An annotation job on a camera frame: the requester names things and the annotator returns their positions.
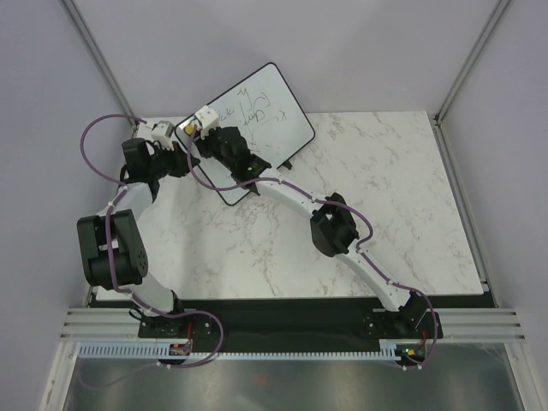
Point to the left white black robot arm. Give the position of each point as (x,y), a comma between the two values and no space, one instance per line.
(111,248)

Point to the aluminium corner post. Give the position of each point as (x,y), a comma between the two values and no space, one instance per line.
(86,37)
(481,42)

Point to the aluminium rail frame front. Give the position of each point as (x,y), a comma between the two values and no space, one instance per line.
(459,325)

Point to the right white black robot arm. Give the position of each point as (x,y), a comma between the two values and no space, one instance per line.
(337,229)

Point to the left aluminium corner post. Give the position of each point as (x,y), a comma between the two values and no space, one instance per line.
(86,37)

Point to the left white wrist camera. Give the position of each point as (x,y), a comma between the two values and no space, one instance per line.
(162,130)

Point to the right aluminium corner post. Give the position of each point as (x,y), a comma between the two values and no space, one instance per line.
(481,42)

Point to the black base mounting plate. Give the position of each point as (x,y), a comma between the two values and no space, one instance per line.
(301,325)

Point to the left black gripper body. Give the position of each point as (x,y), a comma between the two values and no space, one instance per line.
(178,160)

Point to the white whiteboard black frame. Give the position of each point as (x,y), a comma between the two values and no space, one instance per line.
(267,114)

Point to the white slotted cable duct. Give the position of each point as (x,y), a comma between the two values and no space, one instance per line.
(178,350)

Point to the yellow black whiteboard eraser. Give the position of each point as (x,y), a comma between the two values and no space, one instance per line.
(190,128)

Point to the black whiteboard foot near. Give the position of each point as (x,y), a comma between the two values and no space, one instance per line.
(257,190)

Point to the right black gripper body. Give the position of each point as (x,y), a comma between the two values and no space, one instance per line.
(207,146)

